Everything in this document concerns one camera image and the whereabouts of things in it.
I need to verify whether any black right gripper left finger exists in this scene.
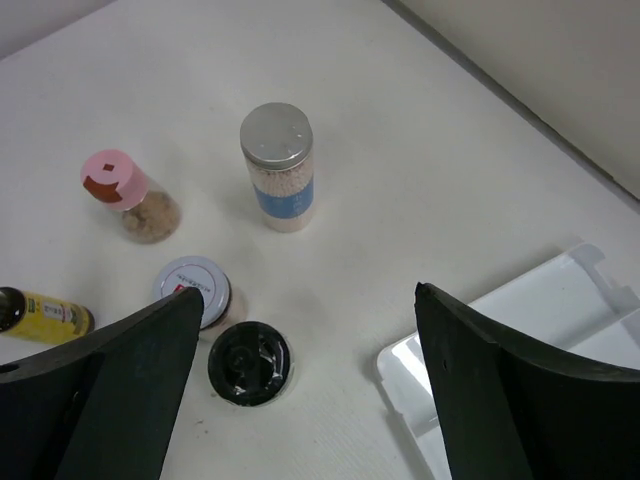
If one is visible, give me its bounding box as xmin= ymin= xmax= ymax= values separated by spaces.
xmin=1 ymin=287 xmax=203 ymax=479

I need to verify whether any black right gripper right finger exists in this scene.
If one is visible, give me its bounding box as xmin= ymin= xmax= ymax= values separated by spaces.
xmin=415 ymin=283 xmax=639 ymax=479

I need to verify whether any black cap beige spice jar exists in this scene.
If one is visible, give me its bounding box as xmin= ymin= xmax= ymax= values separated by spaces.
xmin=207 ymin=321 xmax=295 ymax=408

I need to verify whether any white lid brown spice jar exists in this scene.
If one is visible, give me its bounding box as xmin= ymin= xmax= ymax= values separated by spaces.
xmin=152 ymin=256 xmax=248 ymax=342

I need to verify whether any tall blue label spice bottle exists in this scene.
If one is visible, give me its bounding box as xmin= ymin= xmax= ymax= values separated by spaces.
xmin=239 ymin=102 xmax=314 ymax=233

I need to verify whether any yellow label brown cap bottle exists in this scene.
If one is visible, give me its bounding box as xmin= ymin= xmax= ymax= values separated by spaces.
xmin=1 ymin=287 xmax=95 ymax=345

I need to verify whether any white plastic organizer tray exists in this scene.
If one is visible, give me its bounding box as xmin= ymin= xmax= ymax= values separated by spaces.
xmin=376 ymin=244 xmax=639 ymax=479

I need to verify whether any pink cap spice bottle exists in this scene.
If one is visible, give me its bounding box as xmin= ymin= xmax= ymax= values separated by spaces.
xmin=80 ymin=149 xmax=181 ymax=244

